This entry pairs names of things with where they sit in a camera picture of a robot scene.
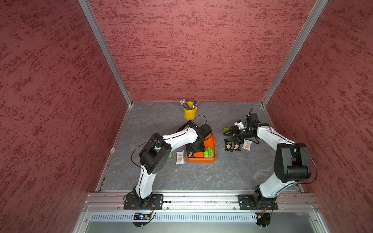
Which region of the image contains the white cookie packet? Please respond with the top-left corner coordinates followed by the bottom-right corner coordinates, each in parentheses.
top-left (175, 150), bottom-right (185, 165)

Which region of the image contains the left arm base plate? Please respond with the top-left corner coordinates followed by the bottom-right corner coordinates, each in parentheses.
top-left (123, 193), bottom-right (164, 210)

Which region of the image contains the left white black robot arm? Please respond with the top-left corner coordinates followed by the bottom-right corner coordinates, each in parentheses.
top-left (134, 124), bottom-right (212, 205)

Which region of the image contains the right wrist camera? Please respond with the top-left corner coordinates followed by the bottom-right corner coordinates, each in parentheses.
top-left (246, 113), bottom-right (260, 127)

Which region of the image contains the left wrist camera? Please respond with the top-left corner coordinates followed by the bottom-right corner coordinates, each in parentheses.
top-left (200, 123), bottom-right (212, 140)

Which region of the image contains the orange storage box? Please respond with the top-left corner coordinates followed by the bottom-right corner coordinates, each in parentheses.
top-left (186, 134), bottom-right (217, 163)

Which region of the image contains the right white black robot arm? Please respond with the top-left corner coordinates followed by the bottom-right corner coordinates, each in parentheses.
top-left (223, 123), bottom-right (311, 209)

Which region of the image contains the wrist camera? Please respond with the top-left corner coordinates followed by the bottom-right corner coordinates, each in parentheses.
top-left (200, 123), bottom-right (212, 140)
top-left (246, 113), bottom-right (260, 127)

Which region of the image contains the white cookie packet outside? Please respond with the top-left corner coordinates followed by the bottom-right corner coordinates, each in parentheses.
top-left (241, 139), bottom-right (252, 151)

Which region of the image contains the yellow pencil cup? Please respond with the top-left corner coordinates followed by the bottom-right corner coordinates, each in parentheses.
top-left (183, 109), bottom-right (197, 120)

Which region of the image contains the coloured pencils bunch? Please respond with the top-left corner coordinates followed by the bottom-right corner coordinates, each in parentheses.
top-left (180, 100), bottom-right (200, 110)

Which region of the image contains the aluminium front rail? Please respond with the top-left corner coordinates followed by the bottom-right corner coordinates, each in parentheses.
top-left (83, 191), bottom-right (320, 213)

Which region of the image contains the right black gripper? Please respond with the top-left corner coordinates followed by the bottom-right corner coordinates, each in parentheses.
top-left (223, 125), bottom-right (255, 144)

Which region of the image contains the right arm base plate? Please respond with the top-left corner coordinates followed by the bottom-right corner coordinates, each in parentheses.
top-left (238, 195), bottom-right (278, 211)

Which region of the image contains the black cookie packet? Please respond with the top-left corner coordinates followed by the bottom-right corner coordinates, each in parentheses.
top-left (187, 151), bottom-right (194, 158)
top-left (224, 139), bottom-right (233, 151)
top-left (232, 141), bottom-right (241, 151)

